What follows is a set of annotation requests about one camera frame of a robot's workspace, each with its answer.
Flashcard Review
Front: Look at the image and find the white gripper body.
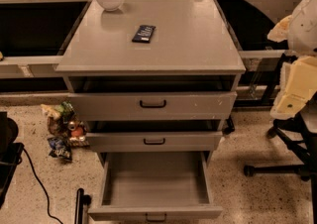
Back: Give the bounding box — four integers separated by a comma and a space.
270, 56, 317, 120

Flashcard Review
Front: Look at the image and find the grey bottom drawer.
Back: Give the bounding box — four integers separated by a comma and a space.
89, 152, 222, 223

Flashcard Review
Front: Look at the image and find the grey drawer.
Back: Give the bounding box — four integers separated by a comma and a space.
69, 82, 236, 121
87, 120, 222, 153
89, 152, 222, 223

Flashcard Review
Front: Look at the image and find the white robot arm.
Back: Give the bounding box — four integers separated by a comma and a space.
267, 0, 317, 120

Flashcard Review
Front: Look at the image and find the grey drawer cabinet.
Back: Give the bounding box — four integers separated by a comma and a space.
54, 0, 247, 163

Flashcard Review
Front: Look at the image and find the grey middle drawer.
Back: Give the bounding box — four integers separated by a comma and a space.
87, 120, 222, 153

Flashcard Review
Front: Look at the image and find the grey top drawer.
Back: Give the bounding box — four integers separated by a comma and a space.
69, 82, 236, 121

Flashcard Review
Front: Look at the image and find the black office chair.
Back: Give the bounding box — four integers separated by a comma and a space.
244, 98, 317, 224

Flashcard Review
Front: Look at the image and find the black caster wheel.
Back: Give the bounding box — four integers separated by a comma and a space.
223, 117, 235, 135

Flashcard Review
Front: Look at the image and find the dark blue snack bar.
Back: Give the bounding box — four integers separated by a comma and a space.
132, 25, 156, 43

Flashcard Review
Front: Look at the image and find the pile of snack packages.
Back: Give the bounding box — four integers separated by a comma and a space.
41, 101, 89, 147

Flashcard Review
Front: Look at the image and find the blue chip bag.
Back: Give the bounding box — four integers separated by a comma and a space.
48, 137, 72, 161

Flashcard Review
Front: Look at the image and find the black equipment at left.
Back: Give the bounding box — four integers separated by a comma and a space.
0, 112, 24, 208

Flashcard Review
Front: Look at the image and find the black post at bottom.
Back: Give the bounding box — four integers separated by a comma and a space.
74, 188, 91, 224

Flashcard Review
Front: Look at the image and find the black cable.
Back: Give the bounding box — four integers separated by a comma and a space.
21, 148, 64, 224

